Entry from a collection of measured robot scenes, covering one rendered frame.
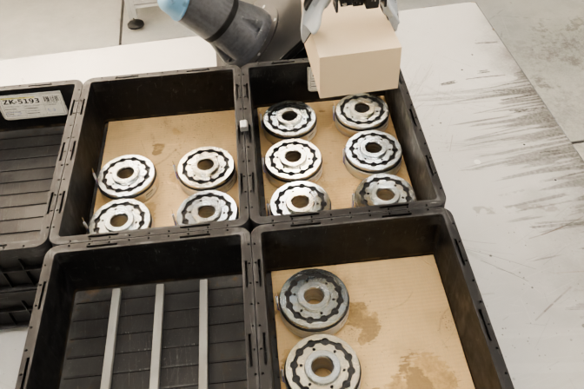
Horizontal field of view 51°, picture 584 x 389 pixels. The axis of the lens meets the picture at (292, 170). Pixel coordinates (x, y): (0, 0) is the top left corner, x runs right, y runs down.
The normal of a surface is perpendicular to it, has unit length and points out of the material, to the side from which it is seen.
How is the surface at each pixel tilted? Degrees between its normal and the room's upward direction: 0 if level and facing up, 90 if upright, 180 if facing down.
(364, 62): 90
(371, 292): 0
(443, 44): 0
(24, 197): 0
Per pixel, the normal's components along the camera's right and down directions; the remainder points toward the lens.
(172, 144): -0.04, -0.69
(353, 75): 0.15, 0.71
